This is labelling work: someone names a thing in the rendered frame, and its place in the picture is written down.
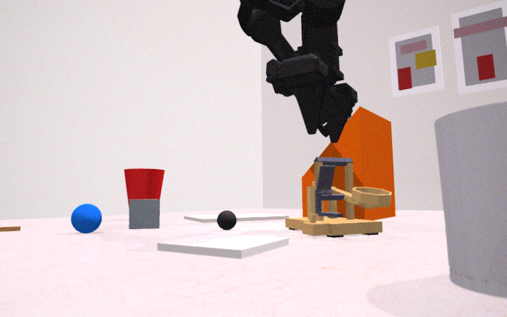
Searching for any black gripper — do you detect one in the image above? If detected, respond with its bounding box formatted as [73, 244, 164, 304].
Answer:
[277, 34, 358, 143]

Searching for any black ball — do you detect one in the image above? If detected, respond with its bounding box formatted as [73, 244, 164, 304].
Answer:
[217, 211, 236, 230]

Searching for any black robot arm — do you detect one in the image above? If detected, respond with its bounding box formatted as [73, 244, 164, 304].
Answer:
[237, 0, 346, 96]

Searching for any brown flat bar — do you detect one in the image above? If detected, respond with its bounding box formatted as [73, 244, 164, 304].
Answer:
[0, 226, 20, 232]

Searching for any white flat slab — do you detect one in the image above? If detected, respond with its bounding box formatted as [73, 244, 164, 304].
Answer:
[157, 233, 289, 259]

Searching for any tan wooden catapult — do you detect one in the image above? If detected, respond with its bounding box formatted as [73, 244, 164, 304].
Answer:
[285, 157, 392, 238]

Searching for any blue ball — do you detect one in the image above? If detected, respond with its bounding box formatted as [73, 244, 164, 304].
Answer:
[71, 204, 102, 233]

